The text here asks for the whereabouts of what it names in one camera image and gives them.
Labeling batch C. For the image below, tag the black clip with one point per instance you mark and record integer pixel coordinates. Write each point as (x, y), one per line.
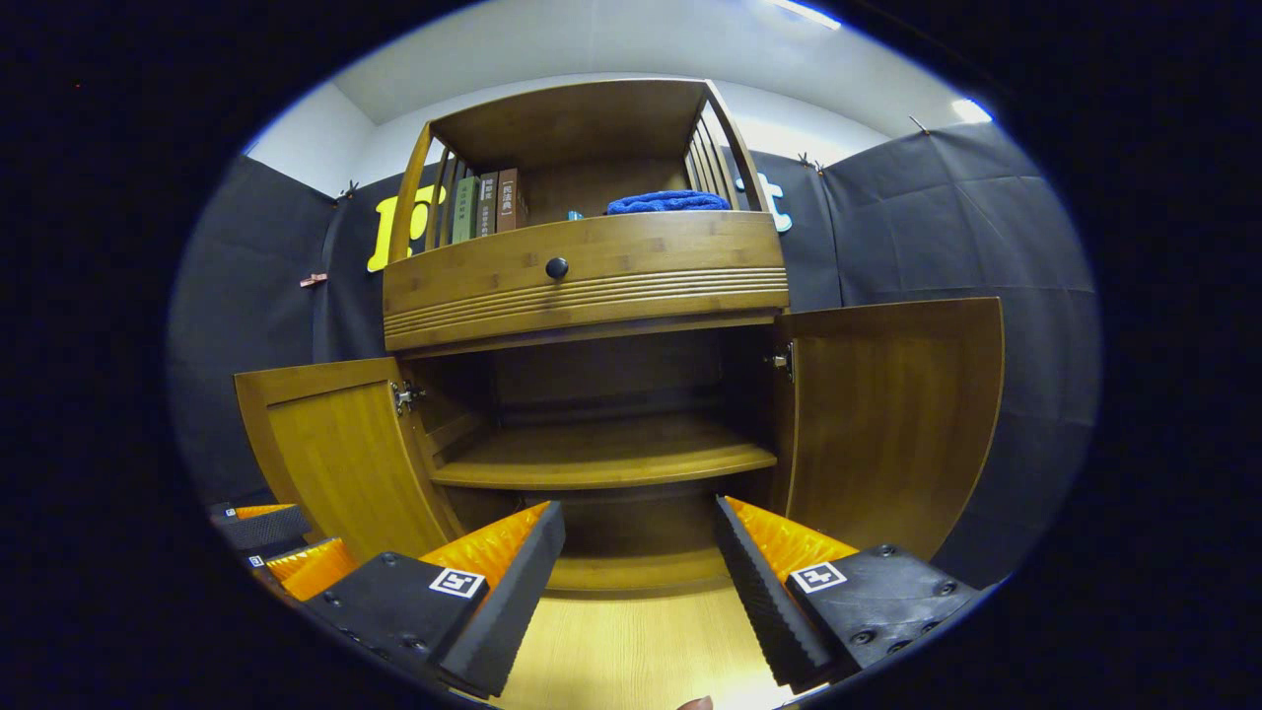
(810, 161)
(917, 124)
(347, 189)

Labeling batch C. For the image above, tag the green book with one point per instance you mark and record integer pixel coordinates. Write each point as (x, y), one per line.
(465, 209)

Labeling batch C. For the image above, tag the black backdrop cloth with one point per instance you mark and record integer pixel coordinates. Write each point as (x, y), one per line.
(946, 217)

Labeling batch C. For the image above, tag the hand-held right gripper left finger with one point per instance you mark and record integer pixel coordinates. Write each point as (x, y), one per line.
(508, 611)

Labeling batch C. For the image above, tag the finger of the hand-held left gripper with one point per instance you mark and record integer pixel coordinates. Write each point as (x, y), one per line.
(261, 530)
(311, 570)

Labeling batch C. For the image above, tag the wooden cabinet door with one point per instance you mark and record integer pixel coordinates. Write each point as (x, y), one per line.
(345, 463)
(897, 424)

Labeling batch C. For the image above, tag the ceiling light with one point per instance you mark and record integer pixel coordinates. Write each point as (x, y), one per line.
(806, 13)
(971, 110)

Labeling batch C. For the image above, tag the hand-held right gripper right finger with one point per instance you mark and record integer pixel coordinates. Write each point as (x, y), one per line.
(764, 602)

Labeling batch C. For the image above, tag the reddish brown book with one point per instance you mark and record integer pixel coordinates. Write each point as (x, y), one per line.
(509, 200)

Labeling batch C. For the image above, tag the blue folded towel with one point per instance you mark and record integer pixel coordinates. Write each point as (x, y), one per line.
(668, 203)

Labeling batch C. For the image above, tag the dark brown book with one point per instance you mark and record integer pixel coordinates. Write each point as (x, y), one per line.
(488, 205)

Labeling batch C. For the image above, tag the pink clip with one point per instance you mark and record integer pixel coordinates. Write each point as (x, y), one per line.
(314, 280)

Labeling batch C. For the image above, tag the wooden cabinet drawer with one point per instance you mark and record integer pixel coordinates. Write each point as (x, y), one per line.
(641, 251)

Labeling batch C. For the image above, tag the metal door hinge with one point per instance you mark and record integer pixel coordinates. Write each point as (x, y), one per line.
(406, 397)
(782, 362)

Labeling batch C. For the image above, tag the wooden inner cabinet shelf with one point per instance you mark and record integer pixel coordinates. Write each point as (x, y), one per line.
(601, 454)

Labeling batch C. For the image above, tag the round black drawer knob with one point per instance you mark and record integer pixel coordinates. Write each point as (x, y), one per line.
(557, 267)

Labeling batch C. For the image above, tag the wooden double-door shoe cabinet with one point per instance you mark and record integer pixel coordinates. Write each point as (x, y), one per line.
(592, 118)

